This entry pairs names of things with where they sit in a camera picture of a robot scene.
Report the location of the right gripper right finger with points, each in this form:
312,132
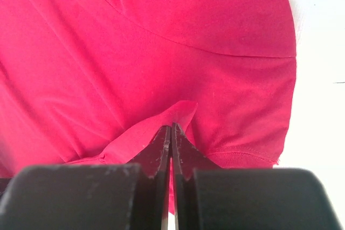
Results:
210,197

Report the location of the magenta t shirt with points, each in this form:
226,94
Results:
91,81

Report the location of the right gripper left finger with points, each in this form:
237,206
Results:
128,196

